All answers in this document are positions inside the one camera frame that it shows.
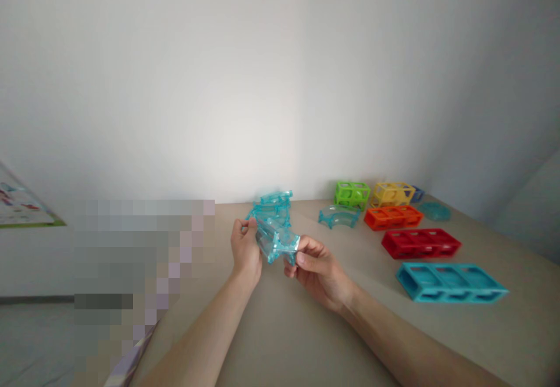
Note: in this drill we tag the person's left hand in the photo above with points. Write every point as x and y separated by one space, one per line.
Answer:
245 253

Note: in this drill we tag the person's right hand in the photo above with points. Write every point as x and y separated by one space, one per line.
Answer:
321 273

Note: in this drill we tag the person's right index finger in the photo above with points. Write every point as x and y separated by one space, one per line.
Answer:
310 242

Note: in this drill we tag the person's left thumb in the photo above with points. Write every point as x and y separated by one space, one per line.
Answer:
248 225

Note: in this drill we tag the person's right fingers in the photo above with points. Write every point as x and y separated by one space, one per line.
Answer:
290 269

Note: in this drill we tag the person's right thumb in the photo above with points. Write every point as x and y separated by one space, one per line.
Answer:
307 257

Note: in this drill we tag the person's left index finger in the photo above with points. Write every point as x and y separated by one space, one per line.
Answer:
236 226

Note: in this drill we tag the clear blue straight track piece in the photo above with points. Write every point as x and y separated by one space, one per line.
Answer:
277 238

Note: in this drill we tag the pile of clear blue track pieces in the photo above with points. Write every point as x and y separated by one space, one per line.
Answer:
270 206

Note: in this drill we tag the clear blue curved track piece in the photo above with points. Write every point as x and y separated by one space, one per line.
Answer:
339 216

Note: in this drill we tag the clear blue round disc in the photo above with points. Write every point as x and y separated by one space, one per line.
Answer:
435 210

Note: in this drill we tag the printed instruction sheet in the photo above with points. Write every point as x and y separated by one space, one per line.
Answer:
22 205

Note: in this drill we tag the green cube frame block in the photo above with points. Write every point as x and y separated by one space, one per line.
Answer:
352 195

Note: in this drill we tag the orange triple frame block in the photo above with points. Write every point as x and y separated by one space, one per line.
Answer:
393 217

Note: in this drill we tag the yellow cube frame block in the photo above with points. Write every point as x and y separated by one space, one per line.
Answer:
392 194

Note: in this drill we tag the red triple frame block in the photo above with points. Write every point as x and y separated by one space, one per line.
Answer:
421 243

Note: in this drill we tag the blue cube frame block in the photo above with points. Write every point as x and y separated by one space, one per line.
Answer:
418 194

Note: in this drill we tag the teal triple frame block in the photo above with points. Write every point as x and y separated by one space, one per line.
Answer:
451 282

